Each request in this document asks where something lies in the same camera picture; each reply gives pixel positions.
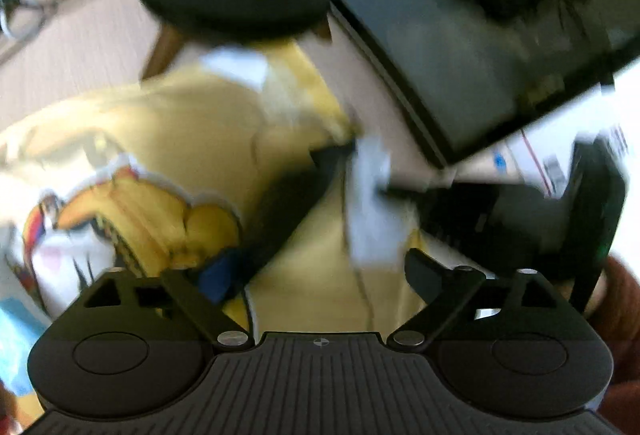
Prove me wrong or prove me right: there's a white paper tissue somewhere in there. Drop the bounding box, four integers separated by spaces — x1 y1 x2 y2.
345 135 416 269

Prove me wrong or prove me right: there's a blue tissue pack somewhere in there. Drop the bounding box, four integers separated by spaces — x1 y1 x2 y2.
0 297 51 397

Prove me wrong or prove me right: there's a yellow cartoon print cloth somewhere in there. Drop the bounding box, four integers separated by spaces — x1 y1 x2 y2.
0 40 426 431

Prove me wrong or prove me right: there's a dark monitor panel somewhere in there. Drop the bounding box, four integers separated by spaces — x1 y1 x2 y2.
334 0 639 168

